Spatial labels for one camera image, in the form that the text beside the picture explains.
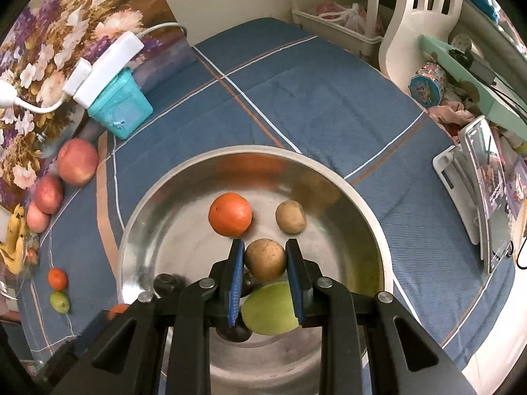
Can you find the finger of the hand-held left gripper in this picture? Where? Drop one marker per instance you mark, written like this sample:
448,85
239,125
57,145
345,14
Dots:
82,337

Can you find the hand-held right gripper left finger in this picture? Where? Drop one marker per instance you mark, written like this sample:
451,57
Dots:
235,284

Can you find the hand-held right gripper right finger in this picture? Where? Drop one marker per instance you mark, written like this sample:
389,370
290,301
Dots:
295,284

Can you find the large green fruit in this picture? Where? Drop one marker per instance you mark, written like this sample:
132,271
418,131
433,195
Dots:
267,308

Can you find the small brown fruit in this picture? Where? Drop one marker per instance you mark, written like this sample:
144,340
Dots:
265,260
290,216

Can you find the dark plum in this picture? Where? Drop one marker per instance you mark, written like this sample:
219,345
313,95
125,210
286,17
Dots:
234,332

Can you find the orange mandarin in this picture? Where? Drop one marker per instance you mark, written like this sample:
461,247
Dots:
229,214

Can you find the round metal plate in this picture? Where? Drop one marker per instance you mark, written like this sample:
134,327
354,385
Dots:
350,222

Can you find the oblong green fruit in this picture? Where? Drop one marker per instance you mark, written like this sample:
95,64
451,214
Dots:
60,301

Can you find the clear plastic tray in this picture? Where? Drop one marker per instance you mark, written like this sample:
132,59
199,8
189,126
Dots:
29,271

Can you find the small orange tomato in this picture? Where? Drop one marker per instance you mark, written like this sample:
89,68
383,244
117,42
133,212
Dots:
32,256

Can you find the yellow banana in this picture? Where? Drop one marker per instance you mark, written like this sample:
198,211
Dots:
17,224
11,255

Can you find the red apple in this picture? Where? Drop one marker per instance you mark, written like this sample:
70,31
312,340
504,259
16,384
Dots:
37,218
77,161
48,194

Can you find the blue plaid tablecloth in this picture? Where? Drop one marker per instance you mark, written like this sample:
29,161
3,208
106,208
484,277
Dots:
329,103

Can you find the teal box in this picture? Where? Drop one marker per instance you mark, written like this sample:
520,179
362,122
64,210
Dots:
119,105

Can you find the pink cloth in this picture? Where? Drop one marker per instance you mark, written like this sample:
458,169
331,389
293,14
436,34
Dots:
451,115

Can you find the round decorated tin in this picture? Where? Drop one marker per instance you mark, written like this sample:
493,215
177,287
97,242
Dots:
428,84

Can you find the white storage rack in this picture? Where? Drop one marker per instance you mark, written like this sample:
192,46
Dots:
341,37

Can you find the white power strip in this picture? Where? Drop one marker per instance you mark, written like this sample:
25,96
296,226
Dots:
109,66

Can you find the white plug adapter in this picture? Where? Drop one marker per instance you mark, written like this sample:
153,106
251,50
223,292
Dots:
77,76

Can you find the mint green shelf board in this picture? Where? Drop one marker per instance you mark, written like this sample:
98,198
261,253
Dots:
453,70

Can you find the plastic bag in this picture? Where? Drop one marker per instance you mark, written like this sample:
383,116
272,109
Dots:
350,16

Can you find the white plastic chair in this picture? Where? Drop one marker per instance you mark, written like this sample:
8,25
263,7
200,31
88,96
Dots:
411,20

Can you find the small alarm clock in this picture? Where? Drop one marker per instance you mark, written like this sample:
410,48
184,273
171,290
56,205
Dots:
460,43

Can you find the floral painting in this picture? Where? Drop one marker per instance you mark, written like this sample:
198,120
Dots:
49,28

